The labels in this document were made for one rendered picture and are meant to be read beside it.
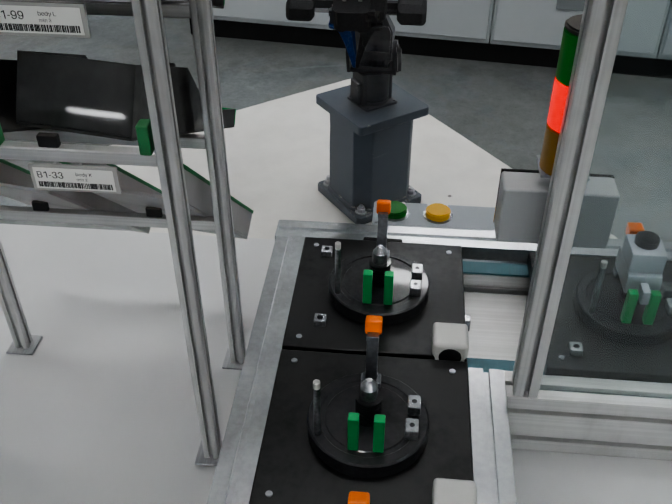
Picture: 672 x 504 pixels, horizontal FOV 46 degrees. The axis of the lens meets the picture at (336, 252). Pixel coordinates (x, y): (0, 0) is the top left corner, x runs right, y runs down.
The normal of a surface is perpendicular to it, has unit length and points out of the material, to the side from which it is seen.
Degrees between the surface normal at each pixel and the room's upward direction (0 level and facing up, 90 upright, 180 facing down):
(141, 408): 0
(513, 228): 90
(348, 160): 90
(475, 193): 0
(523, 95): 0
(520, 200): 90
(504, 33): 90
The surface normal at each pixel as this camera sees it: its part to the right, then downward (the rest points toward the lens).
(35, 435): 0.00, -0.79
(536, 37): -0.22, 0.59
